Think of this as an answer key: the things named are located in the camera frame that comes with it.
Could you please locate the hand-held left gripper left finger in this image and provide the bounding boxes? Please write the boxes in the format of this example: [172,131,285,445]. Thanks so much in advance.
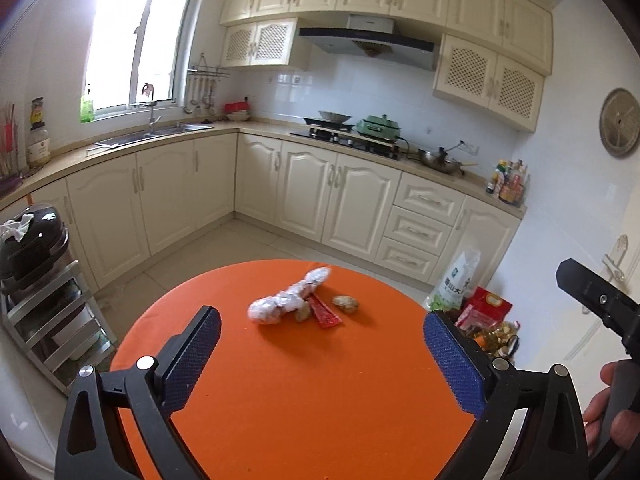
[54,304,222,480]

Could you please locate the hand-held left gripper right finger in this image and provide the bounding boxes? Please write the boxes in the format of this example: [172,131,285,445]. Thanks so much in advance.
[423,309,590,480]

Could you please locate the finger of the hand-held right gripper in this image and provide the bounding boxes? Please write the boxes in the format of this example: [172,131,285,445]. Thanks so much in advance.
[556,258,640,356]

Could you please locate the person's right hand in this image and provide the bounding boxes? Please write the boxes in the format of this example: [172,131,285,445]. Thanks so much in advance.
[582,361,640,456]

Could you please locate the gold wrapped items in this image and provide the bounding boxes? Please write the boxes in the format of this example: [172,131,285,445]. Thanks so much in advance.
[475,322,521,361]

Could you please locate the red box on floor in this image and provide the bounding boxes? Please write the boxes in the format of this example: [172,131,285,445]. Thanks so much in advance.
[455,286,515,333]

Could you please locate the white rice bag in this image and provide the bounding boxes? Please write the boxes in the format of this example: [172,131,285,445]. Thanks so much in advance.
[425,249,482,313]

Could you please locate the plastic wrapped sausage bundle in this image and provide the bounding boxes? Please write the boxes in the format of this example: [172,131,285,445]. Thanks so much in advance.
[247,267,332,328]

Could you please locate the cream cabinet drawer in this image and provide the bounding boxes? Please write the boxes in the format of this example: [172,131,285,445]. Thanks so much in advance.
[392,172,466,226]
[374,237,441,283]
[382,206,453,258]

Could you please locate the round orange table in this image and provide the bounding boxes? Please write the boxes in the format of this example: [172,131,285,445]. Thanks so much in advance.
[109,259,508,480]

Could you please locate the group of condiment bottles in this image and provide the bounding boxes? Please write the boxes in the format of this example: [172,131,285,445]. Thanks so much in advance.
[486,159,530,207]

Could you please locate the red sauce packet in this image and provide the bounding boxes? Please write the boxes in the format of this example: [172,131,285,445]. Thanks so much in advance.
[307,294,345,330]

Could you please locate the metal storage rack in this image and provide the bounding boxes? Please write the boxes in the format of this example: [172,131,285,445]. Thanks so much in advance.
[0,260,117,396]

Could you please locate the black electric grill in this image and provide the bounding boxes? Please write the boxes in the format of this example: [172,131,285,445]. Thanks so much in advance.
[0,203,69,296]

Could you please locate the steel wok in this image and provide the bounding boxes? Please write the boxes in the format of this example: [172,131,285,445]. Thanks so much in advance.
[417,146,466,177]

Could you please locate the cream lower kitchen cabinets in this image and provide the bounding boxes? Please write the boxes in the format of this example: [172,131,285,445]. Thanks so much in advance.
[0,127,528,311]

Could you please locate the white rag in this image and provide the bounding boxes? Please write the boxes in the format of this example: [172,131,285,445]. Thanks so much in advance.
[0,214,35,241]

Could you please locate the steel double sink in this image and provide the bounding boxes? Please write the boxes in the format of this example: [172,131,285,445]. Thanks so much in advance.
[95,122,215,148]

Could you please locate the large lattice door cabinet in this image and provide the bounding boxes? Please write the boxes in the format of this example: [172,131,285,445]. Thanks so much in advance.
[432,33,546,133]

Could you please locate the black gas stove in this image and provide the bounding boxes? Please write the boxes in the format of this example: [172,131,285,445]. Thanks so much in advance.
[290,127,408,161]

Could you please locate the chrome faucet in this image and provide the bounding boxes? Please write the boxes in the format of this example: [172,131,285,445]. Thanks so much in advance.
[141,82,163,135]

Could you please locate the green electric pot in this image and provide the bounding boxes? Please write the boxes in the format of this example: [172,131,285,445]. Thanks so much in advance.
[355,114,405,140]

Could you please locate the clear plastic jar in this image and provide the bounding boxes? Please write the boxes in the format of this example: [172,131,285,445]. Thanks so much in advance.
[26,127,52,167]

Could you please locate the green dish soap bottle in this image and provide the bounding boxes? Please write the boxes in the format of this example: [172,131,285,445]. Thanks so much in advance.
[80,82,96,123]

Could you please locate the black induction cooker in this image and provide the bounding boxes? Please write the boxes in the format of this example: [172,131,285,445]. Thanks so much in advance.
[303,117,356,132]

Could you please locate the hanging utensil rack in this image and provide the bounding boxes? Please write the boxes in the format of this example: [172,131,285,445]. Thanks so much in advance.
[182,52,231,117]

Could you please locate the red chopstick holder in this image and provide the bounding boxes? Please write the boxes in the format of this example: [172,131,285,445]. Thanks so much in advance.
[0,102,21,176]

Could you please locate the small lattice door cabinet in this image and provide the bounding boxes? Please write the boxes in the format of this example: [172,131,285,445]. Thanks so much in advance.
[220,16,312,72]

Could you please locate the kitchen window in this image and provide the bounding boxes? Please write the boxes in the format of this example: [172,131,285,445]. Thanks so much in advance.
[82,0,198,116]

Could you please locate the range hood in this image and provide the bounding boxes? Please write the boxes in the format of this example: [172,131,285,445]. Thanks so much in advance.
[298,15,441,72]

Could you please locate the metal door handle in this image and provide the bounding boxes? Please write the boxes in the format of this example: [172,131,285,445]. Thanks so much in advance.
[602,234,628,281]

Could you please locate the round wall ornament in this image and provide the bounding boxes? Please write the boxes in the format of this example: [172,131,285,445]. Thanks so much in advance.
[599,87,640,158]

